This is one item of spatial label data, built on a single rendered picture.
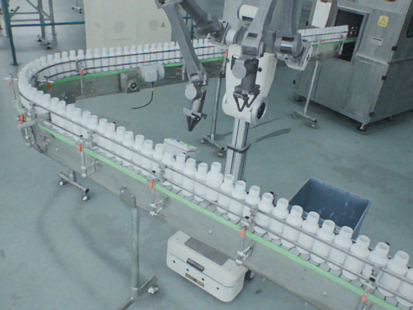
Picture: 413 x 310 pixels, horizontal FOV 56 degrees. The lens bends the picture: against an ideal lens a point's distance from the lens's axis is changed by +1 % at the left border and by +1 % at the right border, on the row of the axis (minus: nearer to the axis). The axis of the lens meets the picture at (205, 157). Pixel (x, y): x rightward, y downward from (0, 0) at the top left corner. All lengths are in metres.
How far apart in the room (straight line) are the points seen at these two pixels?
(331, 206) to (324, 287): 0.68
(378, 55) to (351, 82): 0.46
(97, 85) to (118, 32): 2.62
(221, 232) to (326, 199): 0.70
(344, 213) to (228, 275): 0.78
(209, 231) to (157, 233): 1.36
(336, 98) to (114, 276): 3.69
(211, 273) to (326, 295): 1.04
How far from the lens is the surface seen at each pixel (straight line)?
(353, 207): 2.07
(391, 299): 1.50
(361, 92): 5.10
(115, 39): 5.62
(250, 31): 1.48
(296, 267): 1.52
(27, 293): 2.71
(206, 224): 1.64
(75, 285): 2.68
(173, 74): 3.38
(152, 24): 5.84
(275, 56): 2.02
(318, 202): 2.12
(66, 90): 2.97
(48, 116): 2.22
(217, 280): 2.43
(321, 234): 1.42
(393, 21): 4.87
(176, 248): 2.52
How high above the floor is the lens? 1.99
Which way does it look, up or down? 31 degrees down
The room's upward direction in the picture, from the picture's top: 6 degrees clockwise
